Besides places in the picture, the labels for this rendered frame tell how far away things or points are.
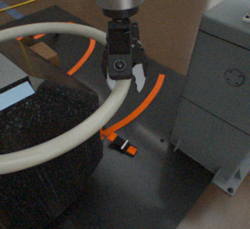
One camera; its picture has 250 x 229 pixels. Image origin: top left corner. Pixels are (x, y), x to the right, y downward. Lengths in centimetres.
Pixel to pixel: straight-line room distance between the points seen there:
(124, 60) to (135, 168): 105
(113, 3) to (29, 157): 29
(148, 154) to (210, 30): 81
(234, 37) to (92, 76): 126
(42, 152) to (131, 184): 102
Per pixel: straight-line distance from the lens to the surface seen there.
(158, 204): 136
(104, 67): 53
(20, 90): 75
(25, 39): 240
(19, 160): 42
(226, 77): 106
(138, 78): 55
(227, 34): 97
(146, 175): 141
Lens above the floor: 128
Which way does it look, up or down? 48 degrees down
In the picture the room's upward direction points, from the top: straight up
